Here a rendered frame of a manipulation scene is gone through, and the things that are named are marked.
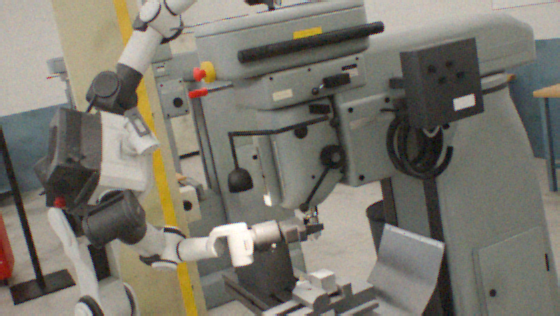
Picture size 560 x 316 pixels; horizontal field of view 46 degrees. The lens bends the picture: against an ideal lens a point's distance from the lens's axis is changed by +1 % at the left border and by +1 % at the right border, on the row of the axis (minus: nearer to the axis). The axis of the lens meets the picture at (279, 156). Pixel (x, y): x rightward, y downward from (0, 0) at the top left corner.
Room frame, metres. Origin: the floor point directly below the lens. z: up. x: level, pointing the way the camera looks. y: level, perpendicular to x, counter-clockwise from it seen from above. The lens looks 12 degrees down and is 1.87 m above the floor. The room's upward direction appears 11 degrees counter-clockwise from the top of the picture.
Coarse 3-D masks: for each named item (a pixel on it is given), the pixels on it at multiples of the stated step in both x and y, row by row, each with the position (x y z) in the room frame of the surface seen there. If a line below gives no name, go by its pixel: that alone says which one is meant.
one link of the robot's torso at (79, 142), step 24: (96, 96) 1.94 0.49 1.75; (72, 120) 1.90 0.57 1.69; (96, 120) 1.94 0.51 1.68; (120, 120) 1.98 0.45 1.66; (48, 144) 1.92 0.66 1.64; (72, 144) 1.84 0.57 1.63; (96, 144) 1.88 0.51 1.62; (120, 144) 1.92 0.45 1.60; (48, 168) 1.85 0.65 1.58; (72, 168) 1.80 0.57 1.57; (96, 168) 1.82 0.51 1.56; (120, 168) 1.86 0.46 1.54; (144, 168) 1.91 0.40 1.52; (48, 192) 1.87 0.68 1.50; (72, 192) 1.89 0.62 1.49; (96, 192) 1.84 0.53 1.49; (120, 192) 1.84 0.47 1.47; (144, 192) 1.89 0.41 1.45
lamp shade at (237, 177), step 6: (240, 168) 1.83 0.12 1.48; (228, 174) 1.82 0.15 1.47; (234, 174) 1.80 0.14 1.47; (240, 174) 1.80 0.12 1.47; (246, 174) 1.81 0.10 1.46; (228, 180) 1.81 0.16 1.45; (234, 180) 1.80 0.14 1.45; (240, 180) 1.79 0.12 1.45; (246, 180) 1.80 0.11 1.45; (228, 186) 1.81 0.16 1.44; (234, 186) 1.80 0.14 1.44; (240, 186) 1.79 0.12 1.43; (246, 186) 1.80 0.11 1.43; (252, 186) 1.82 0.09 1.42; (234, 192) 1.80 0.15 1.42
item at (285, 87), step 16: (320, 64) 1.85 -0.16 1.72; (336, 64) 1.87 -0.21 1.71; (352, 64) 1.89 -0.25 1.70; (240, 80) 1.92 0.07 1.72; (256, 80) 1.81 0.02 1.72; (272, 80) 1.79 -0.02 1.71; (288, 80) 1.81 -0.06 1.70; (304, 80) 1.83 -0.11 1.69; (320, 80) 1.85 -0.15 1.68; (352, 80) 1.89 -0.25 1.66; (240, 96) 1.94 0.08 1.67; (256, 96) 1.83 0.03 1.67; (272, 96) 1.78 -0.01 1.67; (288, 96) 1.80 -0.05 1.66; (304, 96) 1.82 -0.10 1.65; (320, 96) 1.85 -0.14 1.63
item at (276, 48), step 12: (372, 24) 1.88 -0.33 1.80; (312, 36) 1.80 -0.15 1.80; (324, 36) 1.81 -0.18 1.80; (336, 36) 1.83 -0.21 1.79; (348, 36) 1.84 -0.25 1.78; (360, 36) 1.87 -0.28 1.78; (252, 48) 1.73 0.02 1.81; (264, 48) 1.74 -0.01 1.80; (276, 48) 1.75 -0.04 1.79; (288, 48) 1.76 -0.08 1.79; (300, 48) 1.78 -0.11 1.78; (240, 60) 1.72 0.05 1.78; (252, 60) 1.73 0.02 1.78
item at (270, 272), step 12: (264, 252) 2.18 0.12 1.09; (276, 252) 2.20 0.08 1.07; (288, 252) 2.23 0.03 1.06; (252, 264) 2.23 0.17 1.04; (264, 264) 2.17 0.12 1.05; (276, 264) 2.20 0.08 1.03; (288, 264) 2.22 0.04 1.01; (240, 276) 2.33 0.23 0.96; (252, 276) 2.25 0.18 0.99; (264, 276) 2.17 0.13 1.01; (276, 276) 2.19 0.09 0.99; (288, 276) 2.22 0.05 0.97; (264, 288) 2.19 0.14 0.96; (276, 288) 2.19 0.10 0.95
